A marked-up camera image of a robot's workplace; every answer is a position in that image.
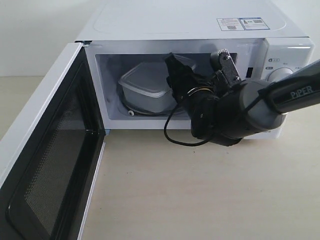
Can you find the glass microwave turntable plate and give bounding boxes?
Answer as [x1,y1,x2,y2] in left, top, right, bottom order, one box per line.
[116,82,191,118]

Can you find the white microwave door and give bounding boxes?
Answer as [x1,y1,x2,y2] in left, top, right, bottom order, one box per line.
[0,42,105,240]

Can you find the white plastic lidded container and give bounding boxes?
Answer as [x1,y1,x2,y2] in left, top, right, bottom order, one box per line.
[117,55,197,113]

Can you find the white label sticker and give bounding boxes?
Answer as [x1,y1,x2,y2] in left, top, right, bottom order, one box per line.
[216,18,245,32]

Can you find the white upper power knob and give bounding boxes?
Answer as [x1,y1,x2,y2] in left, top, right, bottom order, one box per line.
[267,67,293,83]

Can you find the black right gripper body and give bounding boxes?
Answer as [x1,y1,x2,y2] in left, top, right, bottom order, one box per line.
[172,72,242,148]

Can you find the white Midea microwave body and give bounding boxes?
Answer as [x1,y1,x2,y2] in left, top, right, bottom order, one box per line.
[76,0,315,130]

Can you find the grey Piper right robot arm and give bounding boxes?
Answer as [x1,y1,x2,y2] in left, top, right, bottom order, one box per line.
[164,49,320,147]

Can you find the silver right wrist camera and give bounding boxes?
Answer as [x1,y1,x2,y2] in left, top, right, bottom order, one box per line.
[209,49,242,87]

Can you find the blue label sticker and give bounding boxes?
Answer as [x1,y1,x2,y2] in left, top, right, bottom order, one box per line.
[238,17,270,31]

